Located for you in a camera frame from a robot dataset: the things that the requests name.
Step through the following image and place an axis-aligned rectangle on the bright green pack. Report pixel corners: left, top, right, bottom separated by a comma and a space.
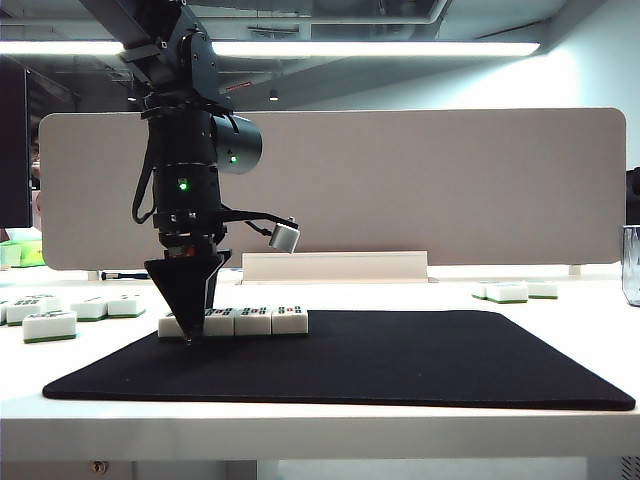
18, 240, 45, 269

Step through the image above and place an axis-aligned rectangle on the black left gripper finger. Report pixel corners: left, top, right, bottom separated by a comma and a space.
202, 249, 232, 335
144, 255, 218, 346

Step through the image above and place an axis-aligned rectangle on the black fabric mat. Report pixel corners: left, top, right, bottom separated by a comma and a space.
42, 309, 637, 412

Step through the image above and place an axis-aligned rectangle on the long ceiling light strip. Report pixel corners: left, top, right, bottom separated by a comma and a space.
0, 40, 542, 57

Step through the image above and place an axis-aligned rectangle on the desk divider panel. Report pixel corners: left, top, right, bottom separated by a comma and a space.
38, 108, 629, 272

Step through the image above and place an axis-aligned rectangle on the dark monitor panel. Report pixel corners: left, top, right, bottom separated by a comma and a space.
0, 54, 34, 230

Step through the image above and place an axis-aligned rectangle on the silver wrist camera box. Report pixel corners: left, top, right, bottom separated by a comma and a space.
268, 217, 302, 255

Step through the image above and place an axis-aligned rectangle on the beige tile rack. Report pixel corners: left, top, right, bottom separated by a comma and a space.
241, 251, 431, 285

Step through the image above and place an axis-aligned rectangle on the five bamboo mahjong tile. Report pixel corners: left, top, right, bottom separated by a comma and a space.
157, 312, 187, 342

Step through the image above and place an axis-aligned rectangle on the three bamboo mahjong tile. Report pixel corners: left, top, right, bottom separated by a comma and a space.
106, 293, 148, 320

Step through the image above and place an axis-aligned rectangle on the black rounded device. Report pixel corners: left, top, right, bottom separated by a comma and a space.
625, 167, 640, 227

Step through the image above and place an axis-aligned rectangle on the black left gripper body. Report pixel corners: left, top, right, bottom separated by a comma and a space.
159, 230, 226, 260

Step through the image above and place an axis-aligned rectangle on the clear glass container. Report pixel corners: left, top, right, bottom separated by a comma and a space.
621, 225, 640, 307

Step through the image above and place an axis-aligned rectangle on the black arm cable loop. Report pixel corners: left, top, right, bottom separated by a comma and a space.
131, 149, 156, 226

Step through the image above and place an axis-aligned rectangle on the six bamboo mahjong tile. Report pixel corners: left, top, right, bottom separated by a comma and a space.
5, 298, 45, 327

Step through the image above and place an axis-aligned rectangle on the eight bamboo mahjong tile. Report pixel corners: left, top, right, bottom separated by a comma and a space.
28, 293, 64, 314

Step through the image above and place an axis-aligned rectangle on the person in background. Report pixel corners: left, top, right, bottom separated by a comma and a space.
30, 144, 44, 231

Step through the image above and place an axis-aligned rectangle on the two bamboo mahjong tile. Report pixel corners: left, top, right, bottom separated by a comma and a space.
69, 298, 110, 323

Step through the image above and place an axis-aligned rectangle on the bird mahjong tile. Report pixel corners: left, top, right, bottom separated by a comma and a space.
22, 309, 79, 345

